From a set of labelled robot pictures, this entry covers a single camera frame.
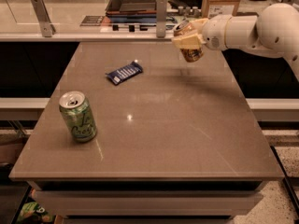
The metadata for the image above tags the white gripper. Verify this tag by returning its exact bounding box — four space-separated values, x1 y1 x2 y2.
172 15 233 50

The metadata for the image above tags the orange soda can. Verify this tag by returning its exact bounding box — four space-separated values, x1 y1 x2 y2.
174 21 203 63

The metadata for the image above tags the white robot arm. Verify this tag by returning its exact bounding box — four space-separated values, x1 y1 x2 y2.
172 3 299 79

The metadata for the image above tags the green soda can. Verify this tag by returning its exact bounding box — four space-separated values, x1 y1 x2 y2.
59 91 97 143

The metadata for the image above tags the cardboard box with label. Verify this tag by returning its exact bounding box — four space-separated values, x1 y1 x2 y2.
201 0 247 19

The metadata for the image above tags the blue snack bar wrapper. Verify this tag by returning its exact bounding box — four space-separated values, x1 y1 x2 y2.
107 61 143 86

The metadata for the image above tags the dark open tray bin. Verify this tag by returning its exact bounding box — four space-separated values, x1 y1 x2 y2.
106 0 158 16

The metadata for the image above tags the green snack bag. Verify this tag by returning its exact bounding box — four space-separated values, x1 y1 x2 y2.
16 202 55 224

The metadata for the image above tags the middle metal glass bracket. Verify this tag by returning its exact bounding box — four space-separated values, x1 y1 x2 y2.
156 0 167 38

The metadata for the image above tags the metal glass bracket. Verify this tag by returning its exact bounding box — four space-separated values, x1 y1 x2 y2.
30 0 56 37
156 0 167 38

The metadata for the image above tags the left metal glass bracket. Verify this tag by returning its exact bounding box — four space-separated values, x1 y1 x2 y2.
30 0 56 37

